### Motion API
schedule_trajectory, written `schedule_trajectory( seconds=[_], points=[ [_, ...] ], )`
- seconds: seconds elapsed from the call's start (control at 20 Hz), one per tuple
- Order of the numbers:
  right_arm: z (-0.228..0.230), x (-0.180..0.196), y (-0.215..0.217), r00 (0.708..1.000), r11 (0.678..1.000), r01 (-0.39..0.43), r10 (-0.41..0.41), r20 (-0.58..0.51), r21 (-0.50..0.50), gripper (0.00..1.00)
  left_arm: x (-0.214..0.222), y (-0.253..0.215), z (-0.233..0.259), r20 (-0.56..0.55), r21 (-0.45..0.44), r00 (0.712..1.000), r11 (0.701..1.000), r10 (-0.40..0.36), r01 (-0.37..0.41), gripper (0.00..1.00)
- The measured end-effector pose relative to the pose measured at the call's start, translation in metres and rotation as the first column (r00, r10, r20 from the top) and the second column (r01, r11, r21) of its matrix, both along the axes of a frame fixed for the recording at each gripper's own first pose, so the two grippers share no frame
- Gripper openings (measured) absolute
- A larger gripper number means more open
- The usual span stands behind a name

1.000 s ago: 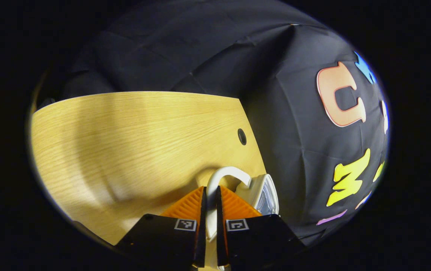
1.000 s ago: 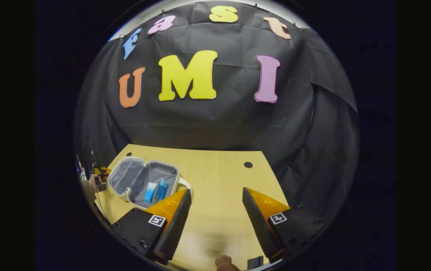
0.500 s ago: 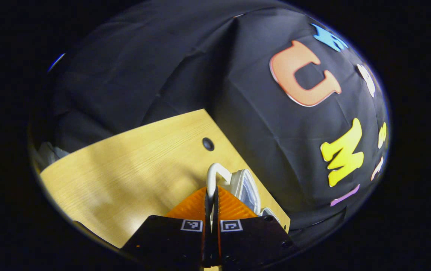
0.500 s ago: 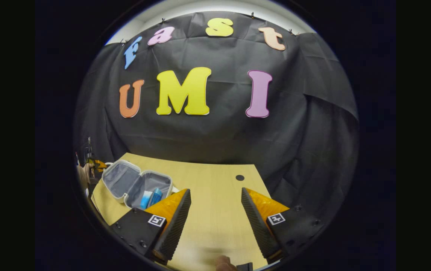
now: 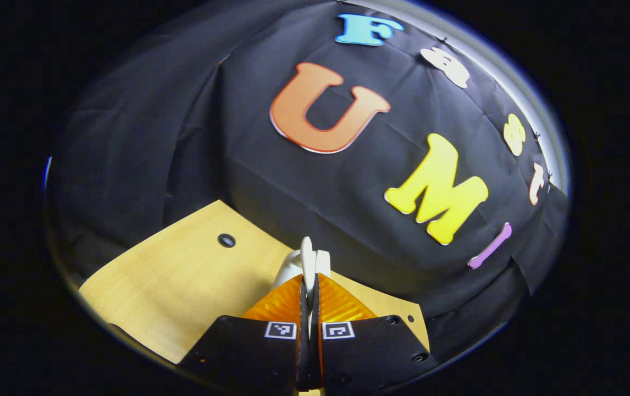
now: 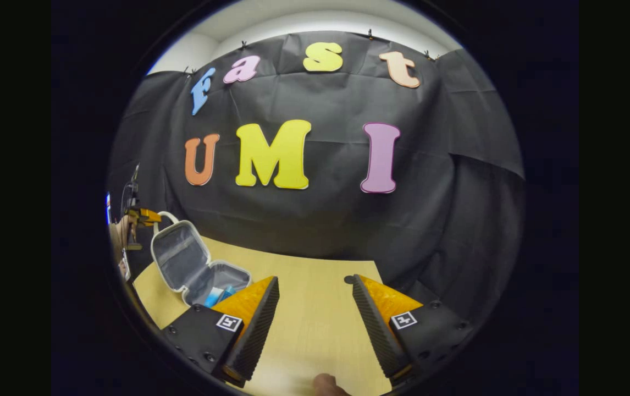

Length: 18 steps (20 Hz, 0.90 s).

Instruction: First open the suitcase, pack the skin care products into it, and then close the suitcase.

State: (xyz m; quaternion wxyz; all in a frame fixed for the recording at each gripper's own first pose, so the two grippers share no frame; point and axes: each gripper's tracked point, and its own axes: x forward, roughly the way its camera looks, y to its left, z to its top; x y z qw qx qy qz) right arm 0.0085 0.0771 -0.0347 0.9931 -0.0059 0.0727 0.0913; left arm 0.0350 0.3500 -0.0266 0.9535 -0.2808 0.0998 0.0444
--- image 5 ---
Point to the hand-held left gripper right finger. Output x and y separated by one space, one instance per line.
318 357

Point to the black backdrop cloth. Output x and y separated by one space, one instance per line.
155 137

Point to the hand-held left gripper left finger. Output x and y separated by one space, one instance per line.
303 352

